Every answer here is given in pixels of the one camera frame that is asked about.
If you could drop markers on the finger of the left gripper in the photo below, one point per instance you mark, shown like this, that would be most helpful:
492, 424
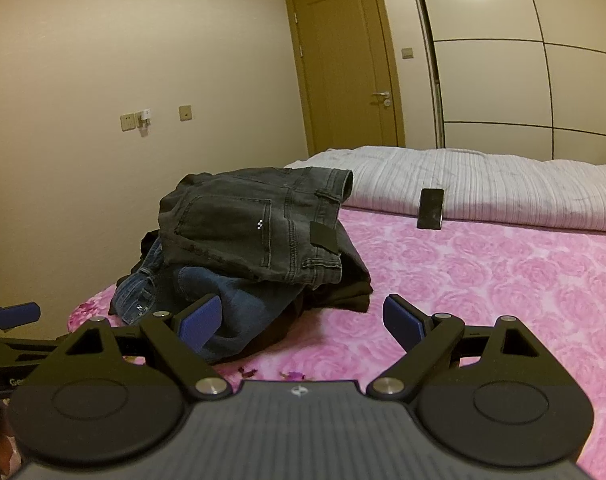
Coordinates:
19, 315

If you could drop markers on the white plug adapter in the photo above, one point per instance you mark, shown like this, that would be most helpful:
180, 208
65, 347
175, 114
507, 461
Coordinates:
143, 118

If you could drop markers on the brown wooden door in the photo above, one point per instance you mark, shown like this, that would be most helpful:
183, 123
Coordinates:
346, 72

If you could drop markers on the black folded garment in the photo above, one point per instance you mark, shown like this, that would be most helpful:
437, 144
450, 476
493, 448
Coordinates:
352, 293

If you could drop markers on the white striped duvet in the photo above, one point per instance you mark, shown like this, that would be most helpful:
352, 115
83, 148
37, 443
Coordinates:
556, 194

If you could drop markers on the blue denim jeans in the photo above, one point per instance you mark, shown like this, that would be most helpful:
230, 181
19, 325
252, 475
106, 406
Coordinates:
222, 318

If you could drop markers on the pink rose blanket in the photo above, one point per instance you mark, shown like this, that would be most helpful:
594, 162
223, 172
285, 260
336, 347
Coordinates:
553, 281

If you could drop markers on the cream sliding wardrobe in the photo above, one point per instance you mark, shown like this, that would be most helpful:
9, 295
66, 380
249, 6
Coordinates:
519, 77

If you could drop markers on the dark grey jeans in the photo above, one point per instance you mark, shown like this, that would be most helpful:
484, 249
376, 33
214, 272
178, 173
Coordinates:
268, 224

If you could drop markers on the beige wall switch plate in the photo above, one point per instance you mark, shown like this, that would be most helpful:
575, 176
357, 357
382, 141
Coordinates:
185, 113

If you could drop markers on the wall light switch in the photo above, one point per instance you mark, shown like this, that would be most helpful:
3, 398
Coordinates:
407, 53

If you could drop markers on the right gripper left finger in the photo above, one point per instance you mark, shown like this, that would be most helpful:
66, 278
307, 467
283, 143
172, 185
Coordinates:
175, 341

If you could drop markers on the black smartphone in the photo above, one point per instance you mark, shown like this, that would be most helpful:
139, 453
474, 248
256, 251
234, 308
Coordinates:
430, 214

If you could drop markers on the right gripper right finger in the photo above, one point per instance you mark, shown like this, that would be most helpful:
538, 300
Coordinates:
428, 341

